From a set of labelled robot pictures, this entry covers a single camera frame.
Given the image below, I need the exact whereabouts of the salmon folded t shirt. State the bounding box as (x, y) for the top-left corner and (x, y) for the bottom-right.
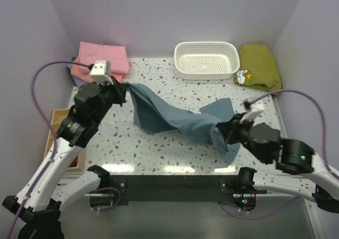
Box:
(71, 54), (132, 83)

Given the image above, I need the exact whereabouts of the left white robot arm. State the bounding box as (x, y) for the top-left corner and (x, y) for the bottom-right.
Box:
(2, 78), (127, 223)

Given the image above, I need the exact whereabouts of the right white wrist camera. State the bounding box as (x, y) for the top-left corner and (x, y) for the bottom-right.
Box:
(240, 99), (264, 123)

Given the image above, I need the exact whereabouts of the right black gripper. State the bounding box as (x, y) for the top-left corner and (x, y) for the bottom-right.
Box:
(214, 111), (265, 162)

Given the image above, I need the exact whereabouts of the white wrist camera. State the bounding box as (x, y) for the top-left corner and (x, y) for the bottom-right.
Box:
(240, 99), (264, 123)
(90, 60), (113, 84)

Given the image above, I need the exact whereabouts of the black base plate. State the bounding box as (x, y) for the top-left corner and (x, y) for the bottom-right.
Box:
(91, 175), (267, 206)

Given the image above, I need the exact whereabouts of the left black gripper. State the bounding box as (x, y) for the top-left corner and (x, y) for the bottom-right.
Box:
(93, 75), (128, 124)

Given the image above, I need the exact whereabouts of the lilac folded t shirt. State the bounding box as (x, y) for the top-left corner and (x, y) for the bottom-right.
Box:
(66, 64), (86, 87)

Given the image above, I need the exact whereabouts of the olive green t shirt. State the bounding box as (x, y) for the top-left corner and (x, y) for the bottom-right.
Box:
(234, 44), (282, 92)

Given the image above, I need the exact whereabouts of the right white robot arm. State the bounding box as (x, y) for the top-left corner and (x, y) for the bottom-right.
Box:
(217, 114), (338, 214)

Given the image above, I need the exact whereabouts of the blue t shirt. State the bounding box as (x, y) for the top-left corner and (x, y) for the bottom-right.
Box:
(126, 83), (240, 163)

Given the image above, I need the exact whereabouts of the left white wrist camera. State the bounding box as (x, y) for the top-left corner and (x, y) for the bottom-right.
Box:
(90, 60), (113, 84)

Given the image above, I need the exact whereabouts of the white plastic basket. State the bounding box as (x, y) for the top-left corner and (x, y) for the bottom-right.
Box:
(174, 41), (240, 81)

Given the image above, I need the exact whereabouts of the green folded t shirt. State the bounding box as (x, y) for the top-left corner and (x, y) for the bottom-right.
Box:
(69, 57), (77, 87)

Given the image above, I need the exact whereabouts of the black object bottom left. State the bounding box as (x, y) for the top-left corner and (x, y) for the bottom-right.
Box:
(17, 220), (65, 239)

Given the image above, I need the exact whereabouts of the wooden compartment tray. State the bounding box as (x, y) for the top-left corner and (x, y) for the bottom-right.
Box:
(43, 109), (85, 172)

